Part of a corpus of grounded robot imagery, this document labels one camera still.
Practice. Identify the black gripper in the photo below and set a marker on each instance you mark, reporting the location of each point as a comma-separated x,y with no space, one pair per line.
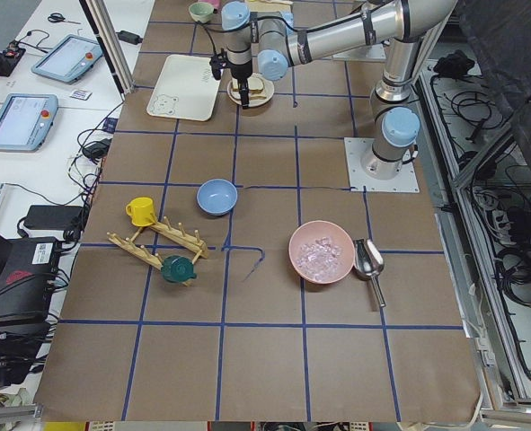
242,73

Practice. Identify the white bread slice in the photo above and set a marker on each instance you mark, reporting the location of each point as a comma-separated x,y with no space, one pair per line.
256,86

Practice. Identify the white round plate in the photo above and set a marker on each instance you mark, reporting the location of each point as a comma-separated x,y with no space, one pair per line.
269,89

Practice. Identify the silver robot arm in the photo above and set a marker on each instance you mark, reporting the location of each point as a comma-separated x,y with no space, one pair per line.
266,42

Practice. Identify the cream bear serving tray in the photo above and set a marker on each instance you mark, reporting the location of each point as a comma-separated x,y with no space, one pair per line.
185,89

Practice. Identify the wooden cutting board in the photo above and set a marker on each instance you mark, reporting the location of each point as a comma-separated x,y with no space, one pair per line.
285,2

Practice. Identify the green ceramic bowl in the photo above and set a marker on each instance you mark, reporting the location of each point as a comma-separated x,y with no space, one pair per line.
201,12

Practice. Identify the blue bowl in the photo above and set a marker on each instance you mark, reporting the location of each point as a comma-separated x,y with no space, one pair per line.
217,197

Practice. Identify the black power adapter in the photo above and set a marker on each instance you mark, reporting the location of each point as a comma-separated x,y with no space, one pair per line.
129,37

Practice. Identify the yellow mug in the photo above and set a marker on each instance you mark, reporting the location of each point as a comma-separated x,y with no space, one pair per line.
141,211

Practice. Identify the teach pendant far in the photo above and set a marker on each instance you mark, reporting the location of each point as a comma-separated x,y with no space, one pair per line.
70,59

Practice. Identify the teach pendant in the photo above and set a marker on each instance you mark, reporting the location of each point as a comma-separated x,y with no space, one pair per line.
25,121
70,59

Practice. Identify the pink bowl with ice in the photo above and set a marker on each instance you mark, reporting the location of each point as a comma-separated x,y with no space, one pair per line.
321,252

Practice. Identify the dark green mug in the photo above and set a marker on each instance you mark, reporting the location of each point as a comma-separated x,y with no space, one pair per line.
178,269

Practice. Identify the black scissors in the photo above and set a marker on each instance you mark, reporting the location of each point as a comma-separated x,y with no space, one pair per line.
59,18

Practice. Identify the metal scoop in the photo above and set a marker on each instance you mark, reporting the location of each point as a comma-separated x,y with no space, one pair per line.
369,264

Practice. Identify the teach pendant near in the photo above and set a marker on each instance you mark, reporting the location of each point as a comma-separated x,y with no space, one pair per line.
25,121

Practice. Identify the black power brick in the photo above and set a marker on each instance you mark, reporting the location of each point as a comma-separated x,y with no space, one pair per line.
56,218

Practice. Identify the black computer box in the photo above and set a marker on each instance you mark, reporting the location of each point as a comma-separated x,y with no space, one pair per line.
28,268

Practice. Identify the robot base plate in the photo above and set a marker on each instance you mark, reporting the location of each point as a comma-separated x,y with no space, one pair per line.
368,173

